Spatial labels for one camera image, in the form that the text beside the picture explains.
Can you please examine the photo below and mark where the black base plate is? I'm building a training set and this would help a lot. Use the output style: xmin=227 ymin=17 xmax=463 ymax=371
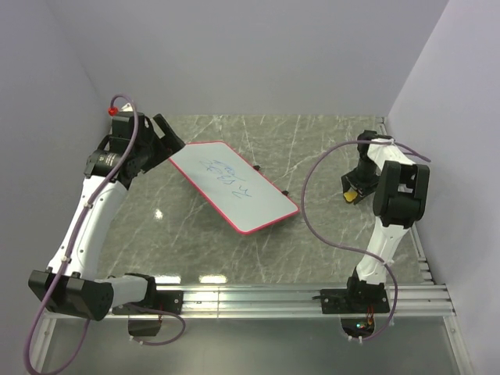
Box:
xmin=111 ymin=290 xmax=184 ymax=315
xmin=312 ymin=289 xmax=391 ymax=315

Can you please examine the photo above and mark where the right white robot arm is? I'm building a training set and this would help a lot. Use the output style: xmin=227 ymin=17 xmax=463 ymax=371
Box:
xmin=341 ymin=130 xmax=430 ymax=313

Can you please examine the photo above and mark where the yellow eraser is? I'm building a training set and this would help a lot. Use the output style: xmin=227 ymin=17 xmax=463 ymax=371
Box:
xmin=343 ymin=189 xmax=358 ymax=204

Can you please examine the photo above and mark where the aluminium mounting rail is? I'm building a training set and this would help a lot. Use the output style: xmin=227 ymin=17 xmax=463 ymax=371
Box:
xmin=158 ymin=284 xmax=455 ymax=319

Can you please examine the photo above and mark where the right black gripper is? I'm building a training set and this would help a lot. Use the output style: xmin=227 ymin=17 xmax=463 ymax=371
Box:
xmin=341 ymin=157 xmax=380 ymax=205

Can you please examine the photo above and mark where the red framed whiteboard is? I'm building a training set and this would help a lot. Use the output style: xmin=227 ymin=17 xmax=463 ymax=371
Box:
xmin=170 ymin=141 xmax=299 ymax=234

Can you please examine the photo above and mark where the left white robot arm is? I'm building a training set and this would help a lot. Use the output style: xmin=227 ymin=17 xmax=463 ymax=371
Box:
xmin=28 ymin=112 xmax=184 ymax=321

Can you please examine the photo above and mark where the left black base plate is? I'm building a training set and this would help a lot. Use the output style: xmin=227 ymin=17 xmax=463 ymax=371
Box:
xmin=111 ymin=290 xmax=184 ymax=315

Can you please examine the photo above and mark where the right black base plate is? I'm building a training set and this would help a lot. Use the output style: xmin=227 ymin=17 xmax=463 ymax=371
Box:
xmin=312 ymin=289 xmax=391 ymax=315

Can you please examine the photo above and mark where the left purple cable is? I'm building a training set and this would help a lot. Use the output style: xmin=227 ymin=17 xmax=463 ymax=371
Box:
xmin=23 ymin=93 xmax=187 ymax=374

